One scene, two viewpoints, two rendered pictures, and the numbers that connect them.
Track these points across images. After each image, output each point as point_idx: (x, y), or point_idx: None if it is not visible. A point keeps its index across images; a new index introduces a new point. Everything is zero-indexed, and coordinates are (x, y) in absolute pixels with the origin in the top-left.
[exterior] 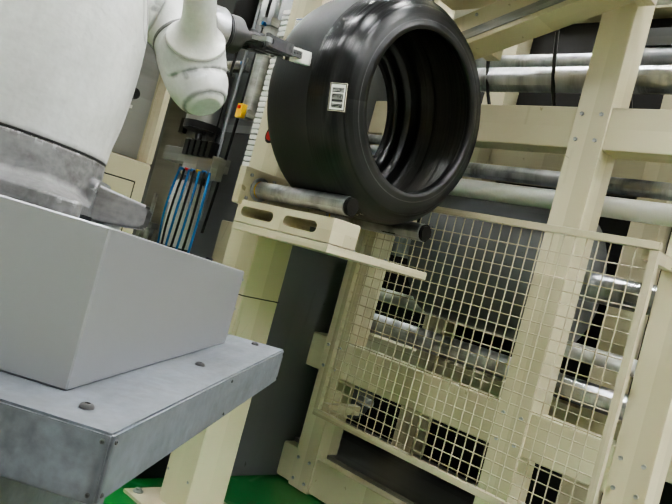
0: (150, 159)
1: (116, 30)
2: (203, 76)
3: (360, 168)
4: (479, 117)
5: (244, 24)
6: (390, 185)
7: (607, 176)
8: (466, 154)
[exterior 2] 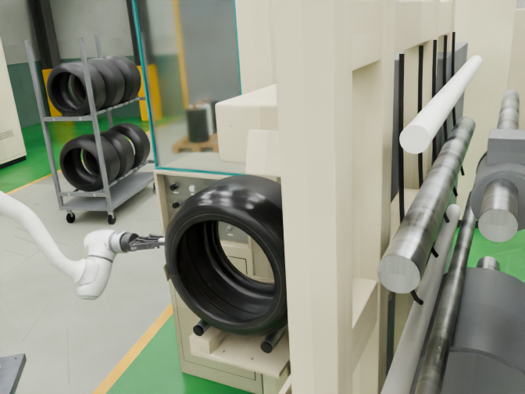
0: (250, 246)
1: None
2: (76, 290)
3: (192, 310)
4: (284, 265)
5: (126, 241)
6: (216, 320)
7: (369, 339)
8: (280, 294)
